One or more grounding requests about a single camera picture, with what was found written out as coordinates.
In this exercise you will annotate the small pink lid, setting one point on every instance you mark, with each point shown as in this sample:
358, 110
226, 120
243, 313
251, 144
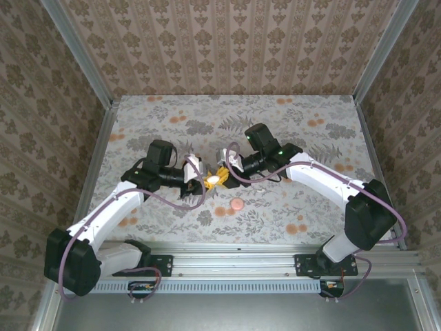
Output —
237, 204

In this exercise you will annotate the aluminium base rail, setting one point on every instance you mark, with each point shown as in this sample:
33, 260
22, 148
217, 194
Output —
234, 258

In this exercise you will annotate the grey metal sheet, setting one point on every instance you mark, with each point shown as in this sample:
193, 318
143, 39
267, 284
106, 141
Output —
241, 313

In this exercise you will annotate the aluminium frame post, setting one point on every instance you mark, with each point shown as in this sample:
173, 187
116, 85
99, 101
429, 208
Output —
384, 51
81, 55

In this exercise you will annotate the white earbud charging case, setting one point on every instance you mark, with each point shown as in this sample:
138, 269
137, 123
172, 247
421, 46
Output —
213, 179

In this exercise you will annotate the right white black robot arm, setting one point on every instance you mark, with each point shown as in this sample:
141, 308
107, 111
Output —
368, 220

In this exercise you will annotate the small black controller board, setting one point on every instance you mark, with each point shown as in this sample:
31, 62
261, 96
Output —
332, 288
143, 288

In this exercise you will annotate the aluminium table side rail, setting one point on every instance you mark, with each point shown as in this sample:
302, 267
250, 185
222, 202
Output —
375, 155
99, 155

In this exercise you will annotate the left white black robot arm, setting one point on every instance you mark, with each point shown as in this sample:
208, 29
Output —
69, 269

